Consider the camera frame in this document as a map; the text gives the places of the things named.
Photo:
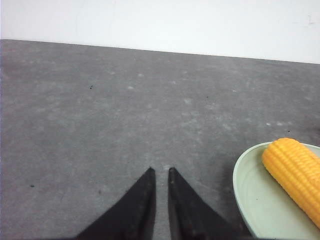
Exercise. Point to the left gripper black right claw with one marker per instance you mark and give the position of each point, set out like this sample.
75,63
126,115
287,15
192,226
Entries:
191,218

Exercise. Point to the light green plate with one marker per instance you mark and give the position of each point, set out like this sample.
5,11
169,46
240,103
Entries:
267,210

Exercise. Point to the left gripper black left claw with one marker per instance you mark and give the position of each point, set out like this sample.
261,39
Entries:
130,218

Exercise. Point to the yellow corn cob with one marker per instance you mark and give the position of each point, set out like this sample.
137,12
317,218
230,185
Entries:
297,170

